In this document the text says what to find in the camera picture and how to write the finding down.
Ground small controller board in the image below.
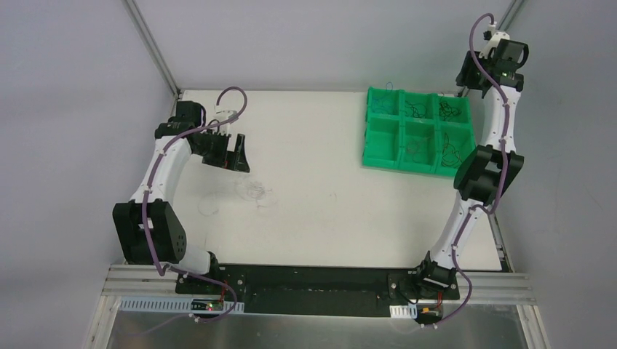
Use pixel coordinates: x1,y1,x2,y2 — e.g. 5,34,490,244
191,299,224,313
417,308,442,323

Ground green plastic compartment bin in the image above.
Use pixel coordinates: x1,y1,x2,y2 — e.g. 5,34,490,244
362,87,476,177

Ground dark brown wire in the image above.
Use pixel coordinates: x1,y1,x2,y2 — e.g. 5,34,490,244
437,100,461,122

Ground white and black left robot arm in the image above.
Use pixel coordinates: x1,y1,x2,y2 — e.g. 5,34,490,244
112,101,250,294

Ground small left controller board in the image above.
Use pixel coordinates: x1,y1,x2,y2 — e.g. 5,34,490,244
191,299,224,313

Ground black robot base mount plate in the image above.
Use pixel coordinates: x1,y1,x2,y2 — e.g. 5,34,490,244
175,264,460,317

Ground small right controller board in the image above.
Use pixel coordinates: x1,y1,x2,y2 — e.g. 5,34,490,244
417,308,442,323

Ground aluminium frame rail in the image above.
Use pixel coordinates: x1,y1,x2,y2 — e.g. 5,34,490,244
83,264,551,348

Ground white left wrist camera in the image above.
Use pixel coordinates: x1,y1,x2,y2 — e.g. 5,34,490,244
214,110,239,125

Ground white slotted cable duct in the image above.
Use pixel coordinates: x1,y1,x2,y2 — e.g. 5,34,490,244
119,297,244,315

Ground multicolour wire bundle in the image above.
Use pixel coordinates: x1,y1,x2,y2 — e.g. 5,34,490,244
198,178,281,217

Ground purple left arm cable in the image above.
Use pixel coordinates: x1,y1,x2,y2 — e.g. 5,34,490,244
142,87,249,324

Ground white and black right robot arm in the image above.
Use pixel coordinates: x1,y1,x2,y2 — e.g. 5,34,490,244
412,39,529,298

